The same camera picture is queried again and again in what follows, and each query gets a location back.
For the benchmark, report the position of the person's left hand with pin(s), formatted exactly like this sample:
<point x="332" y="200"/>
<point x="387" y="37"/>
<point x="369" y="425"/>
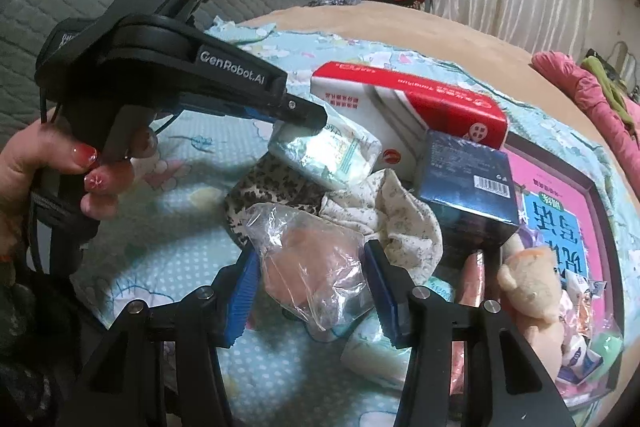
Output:
<point x="25" y="162"/>

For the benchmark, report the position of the clear bag with pink sponge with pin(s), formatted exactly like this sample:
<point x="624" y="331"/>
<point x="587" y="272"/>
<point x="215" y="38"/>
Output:
<point x="310" y="267"/>

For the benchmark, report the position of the leopard print cloth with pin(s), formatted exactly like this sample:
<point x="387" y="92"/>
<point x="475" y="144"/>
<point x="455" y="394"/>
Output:
<point x="270" y="187"/>

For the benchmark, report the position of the beige teddy bear lilac dress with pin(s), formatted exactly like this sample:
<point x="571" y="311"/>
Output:
<point x="542" y="347"/>

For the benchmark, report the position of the pale green tissue pack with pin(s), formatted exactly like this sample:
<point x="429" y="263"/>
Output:
<point x="370" y="352"/>

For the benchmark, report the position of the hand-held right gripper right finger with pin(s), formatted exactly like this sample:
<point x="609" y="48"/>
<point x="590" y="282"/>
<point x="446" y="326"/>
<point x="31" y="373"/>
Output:
<point x="387" y="297"/>

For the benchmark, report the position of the pink duvet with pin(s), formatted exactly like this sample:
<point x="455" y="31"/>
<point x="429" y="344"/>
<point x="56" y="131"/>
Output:
<point x="590" y="97"/>

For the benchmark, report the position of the beige teddy bear purple dress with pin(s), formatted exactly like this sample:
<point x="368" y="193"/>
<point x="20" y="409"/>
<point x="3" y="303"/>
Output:
<point x="530" y="282"/>

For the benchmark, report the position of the clear bag of snacks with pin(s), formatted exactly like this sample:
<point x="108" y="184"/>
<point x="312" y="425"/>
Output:
<point x="582" y="307"/>

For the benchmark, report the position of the cartoon cat printed blanket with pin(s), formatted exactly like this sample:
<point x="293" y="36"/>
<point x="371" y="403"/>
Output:
<point x="190" y="232"/>

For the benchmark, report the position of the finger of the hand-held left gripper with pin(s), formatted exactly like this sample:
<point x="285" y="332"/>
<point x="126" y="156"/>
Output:
<point x="305" y="114"/>

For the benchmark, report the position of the green white wipes pack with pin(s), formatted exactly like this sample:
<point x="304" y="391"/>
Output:
<point x="330" y="152"/>

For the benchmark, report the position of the white floral cloth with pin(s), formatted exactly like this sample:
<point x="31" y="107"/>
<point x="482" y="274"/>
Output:
<point x="400" y="217"/>

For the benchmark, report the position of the green cloth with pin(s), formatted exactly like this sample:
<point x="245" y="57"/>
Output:
<point x="610" y="87"/>

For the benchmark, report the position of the dark blue box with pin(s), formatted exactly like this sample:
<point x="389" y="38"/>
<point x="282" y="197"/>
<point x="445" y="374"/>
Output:
<point x="465" y="167"/>

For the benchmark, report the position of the red and white tissue box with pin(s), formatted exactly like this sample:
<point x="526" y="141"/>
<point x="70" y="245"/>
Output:
<point x="400" y="87"/>

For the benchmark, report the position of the green sponge in clear bag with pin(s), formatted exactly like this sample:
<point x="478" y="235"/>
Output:
<point x="607" y="342"/>

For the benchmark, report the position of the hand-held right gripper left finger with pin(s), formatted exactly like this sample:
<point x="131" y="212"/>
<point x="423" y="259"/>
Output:
<point x="242" y="297"/>

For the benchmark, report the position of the purple and white packet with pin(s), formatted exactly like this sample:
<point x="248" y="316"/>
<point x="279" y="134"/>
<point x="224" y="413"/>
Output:
<point x="580" y="367"/>

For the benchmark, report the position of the tan bed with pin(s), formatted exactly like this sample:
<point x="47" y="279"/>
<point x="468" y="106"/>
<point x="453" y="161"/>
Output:
<point x="425" y="37"/>

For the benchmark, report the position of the pink box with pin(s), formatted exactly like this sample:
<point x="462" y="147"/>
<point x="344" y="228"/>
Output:
<point x="565" y="207"/>

